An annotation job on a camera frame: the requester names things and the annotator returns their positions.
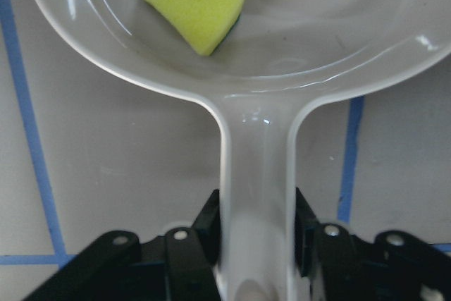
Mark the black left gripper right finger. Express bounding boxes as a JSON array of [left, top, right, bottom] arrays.
[[295, 191, 450, 300]]

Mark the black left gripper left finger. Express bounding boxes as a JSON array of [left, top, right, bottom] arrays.
[[26, 190, 221, 300]]

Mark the white plastic dustpan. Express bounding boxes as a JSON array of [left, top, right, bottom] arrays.
[[35, 0, 450, 300]]

